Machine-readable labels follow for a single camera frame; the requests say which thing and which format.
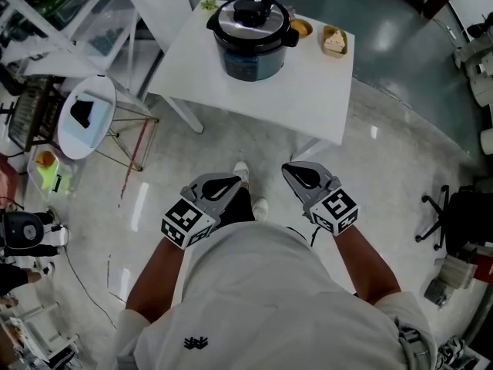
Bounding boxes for grey shoulder bag strap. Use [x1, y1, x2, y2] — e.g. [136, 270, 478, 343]
[395, 317, 439, 370]

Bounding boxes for person's black trousers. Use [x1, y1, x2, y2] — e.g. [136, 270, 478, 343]
[217, 186, 256, 229]

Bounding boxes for person's white shoe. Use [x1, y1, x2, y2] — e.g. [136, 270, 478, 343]
[251, 197, 270, 221]
[233, 161, 251, 187]

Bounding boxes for person's white shirt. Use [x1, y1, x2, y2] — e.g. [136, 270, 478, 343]
[114, 221, 438, 370]

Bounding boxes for person's right forearm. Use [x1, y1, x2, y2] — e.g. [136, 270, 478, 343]
[334, 227, 401, 306]

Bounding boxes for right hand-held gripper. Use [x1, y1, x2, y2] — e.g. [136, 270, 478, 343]
[280, 161, 360, 237]

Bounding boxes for dark wire basket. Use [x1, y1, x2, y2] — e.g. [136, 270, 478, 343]
[7, 76, 65, 153]

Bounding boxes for yellow bowl with orange food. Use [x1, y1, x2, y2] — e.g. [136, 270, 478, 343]
[289, 18, 314, 39]

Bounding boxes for white square table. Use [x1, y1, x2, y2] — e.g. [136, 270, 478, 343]
[147, 0, 356, 162]

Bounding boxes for round white side table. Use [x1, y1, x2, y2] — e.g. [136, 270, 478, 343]
[57, 75, 159, 173]

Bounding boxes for pale blue board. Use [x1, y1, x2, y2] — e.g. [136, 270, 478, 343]
[64, 88, 112, 146]

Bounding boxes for black pressure cooker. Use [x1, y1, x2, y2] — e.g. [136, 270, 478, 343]
[213, 32, 289, 82]

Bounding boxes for person's left forearm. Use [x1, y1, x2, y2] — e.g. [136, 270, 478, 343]
[125, 237, 194, 324]

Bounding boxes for black cloth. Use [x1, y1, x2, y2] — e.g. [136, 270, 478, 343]
[69, 99, 96, 130]

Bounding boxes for black silver pressure cooker lid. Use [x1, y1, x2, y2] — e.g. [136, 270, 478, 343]
[206, 0, 300, 48]

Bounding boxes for beige tray with cake slice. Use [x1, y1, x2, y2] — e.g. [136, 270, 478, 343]
[320, 25, 349, 58]

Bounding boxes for clear box with green toy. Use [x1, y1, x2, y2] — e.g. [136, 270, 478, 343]
[25, 147, 79, 203]

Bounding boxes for thin black floor cable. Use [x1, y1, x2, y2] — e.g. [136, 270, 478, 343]
[61, 240, 118, 330]

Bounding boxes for black office chair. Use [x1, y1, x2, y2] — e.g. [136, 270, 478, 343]
[414, 184, 493, 254]

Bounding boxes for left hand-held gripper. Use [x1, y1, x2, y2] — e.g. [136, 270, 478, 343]
[160, 172, 243, 251]

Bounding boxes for white shelf rack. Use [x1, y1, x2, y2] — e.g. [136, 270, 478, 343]
[0, 0, 193, 107]

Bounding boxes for black round appliance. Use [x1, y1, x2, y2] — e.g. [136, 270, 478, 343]
[1, 210, 46, 251]

